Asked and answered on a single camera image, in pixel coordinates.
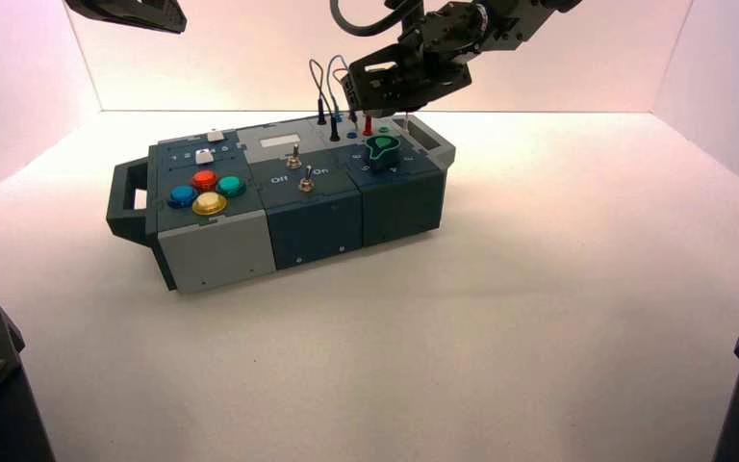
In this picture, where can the metal toggle switch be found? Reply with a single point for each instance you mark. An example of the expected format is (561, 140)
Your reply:
(306, 183)
(293, 159)

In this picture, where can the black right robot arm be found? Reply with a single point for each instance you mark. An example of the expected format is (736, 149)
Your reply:
(529, 19)

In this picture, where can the flat white key switch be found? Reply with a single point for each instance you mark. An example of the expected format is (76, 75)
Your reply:
(215, 134)

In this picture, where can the dark teal grey control box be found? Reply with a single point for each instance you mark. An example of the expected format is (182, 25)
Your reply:
(315, 217)

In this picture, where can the tall white key switch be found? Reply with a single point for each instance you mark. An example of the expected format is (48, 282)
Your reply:
(203, 156)

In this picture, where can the white rectangular display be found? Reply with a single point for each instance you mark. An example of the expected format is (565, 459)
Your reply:
(280, 141)

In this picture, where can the red round push button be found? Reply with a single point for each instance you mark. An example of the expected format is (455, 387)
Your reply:
(204, 179)

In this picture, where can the green rotary knob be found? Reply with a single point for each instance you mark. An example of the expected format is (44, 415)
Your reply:
(382, 152)

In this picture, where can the blue round push button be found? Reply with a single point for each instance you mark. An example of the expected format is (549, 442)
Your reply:
(183, 196)

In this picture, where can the green round push button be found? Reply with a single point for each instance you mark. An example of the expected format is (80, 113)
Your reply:
(231, 185)

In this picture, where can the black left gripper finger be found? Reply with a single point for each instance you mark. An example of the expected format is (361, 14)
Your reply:
(140, 16)

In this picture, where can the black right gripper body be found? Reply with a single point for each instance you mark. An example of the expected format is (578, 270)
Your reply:
(446, 35)

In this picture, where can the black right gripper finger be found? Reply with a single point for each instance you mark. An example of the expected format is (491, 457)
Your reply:
(353, 86)
(417, 89)

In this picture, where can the yellow round push button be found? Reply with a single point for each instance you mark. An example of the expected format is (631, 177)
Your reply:
(209, 203)

